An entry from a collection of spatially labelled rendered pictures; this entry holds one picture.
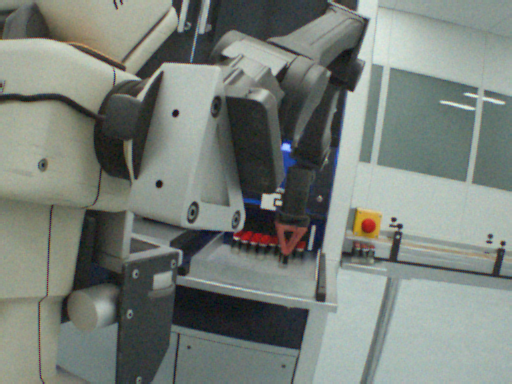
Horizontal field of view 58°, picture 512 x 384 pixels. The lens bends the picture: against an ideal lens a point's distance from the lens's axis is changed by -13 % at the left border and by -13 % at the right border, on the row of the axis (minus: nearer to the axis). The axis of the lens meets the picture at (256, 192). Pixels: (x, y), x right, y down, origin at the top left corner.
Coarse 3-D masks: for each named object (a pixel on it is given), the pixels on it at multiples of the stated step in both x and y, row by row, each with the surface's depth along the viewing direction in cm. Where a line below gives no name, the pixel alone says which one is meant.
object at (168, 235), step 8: (136, 224) 147; (144, 224) 149; (152, 224) 151; (160, 224) 153; (136, 232) 137; (144, 232) 138; (152, 232) 140; (160, 232) 142; (168, 232) 144; (176, 232) 146; (184, 232) 133; (192, 232) 142; (152, 240) 120; (160, 240) 120; (168, 240) 120; (176, 240) 126
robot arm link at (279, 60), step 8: (248, 40) 49; (256, 40) 50; (232, 48) 46; (240, 48) 46; (248, 48) 46; (256, 48) 47; (264, 48) 49; (272, 48) 49; (224, 56) 45; (232, 56) 45; (248, 56) 45; (256, 56) 46; (264, 56) 46; (272, 56) 46; (280, 56) 48; (288, 56) 48; (296, 56) 49; (264, 64) 45; (272, 64) 45; (280, 64) 46; (288, 64) 47; (272, 72) 44; (280, 72) 45; (280, 80) 47
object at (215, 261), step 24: (216, 240) 132; (192, 264) 108; (216, 264) 107; (240, 264) 123; (264, 264) 126; (288, 264) 130; (312, 264) 134; (264, 288) 106; (288, 288) 106; (312, 288) 105
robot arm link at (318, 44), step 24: (312, 24) 65; (336, 24) 68; (360, 24) 76; (216, 48) 48; (288, 48) 54; (312, 48) 56; (336, 48) 67; (360, 48) 84; (288, 72) 47; (312, 72) 47; (336, 72) 84; (288, 96) 47; (312, 96) 49; (288, 120) 48
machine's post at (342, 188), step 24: (360, 0) 134; (360, 96) 137; (360, 120) 137; (360, 144) 138; (336, 168) 139; (336, 192) 140; (336, 216) 141; (336, 240) 141; (336, 264) 142; (312, 312) 144; (312, 336) 144; (312, 360) 145
